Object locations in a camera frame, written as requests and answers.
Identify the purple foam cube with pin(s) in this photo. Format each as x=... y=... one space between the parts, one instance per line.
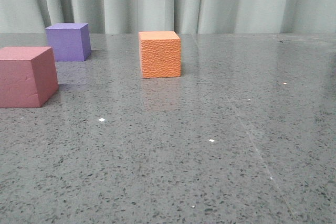
x=70 y=41

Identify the orange foam cube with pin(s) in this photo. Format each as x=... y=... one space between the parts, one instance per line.
x=160 y=54

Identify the pale green curtain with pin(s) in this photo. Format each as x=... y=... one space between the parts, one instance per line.
x=181 y=16

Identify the red foam cube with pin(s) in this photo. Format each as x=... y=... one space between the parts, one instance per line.
x=28 y=76

